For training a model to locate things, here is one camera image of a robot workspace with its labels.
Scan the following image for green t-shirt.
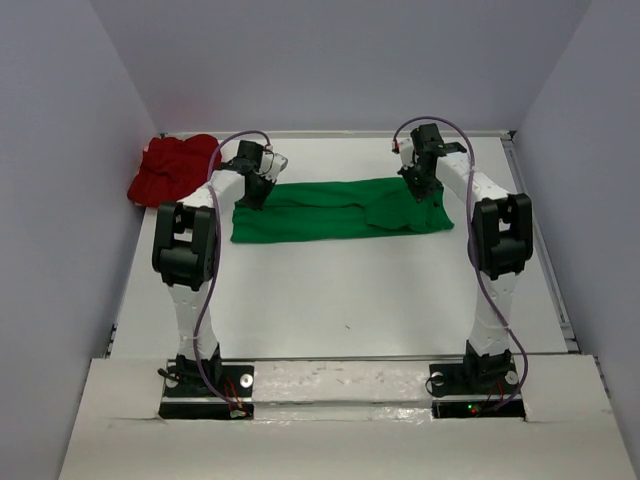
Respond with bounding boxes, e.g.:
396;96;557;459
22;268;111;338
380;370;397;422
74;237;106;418
231;178;454;244

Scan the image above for aluminium table frame rail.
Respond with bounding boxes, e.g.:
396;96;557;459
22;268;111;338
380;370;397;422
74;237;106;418
102;129;581;361

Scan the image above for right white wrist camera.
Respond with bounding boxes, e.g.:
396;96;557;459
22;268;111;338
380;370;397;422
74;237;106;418
392;138;415;170

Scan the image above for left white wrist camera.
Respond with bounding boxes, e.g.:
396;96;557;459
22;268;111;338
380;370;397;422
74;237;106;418
258;150;289;183

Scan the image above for red t-shirt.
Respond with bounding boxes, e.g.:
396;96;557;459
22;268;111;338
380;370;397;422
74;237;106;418
127;134;219;208

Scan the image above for white front cover board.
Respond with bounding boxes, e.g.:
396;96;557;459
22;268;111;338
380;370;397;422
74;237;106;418
61;355;634;479

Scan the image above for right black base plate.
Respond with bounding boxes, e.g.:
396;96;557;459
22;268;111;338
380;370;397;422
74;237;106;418
425;362;526;420

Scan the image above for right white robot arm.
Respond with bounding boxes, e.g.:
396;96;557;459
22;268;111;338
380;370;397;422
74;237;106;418
392;116;533;398

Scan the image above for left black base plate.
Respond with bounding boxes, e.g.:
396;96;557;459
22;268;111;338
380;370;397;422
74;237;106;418
157;361;255;421

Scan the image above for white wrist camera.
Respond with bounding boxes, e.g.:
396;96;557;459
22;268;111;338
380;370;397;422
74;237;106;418
258;150;289;183
392;138;415;170

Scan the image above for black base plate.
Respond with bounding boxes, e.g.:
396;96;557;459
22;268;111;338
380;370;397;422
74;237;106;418
157;361;255;421
425;362;526;420

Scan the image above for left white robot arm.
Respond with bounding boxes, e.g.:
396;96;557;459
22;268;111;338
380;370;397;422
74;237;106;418
152;133;288;397

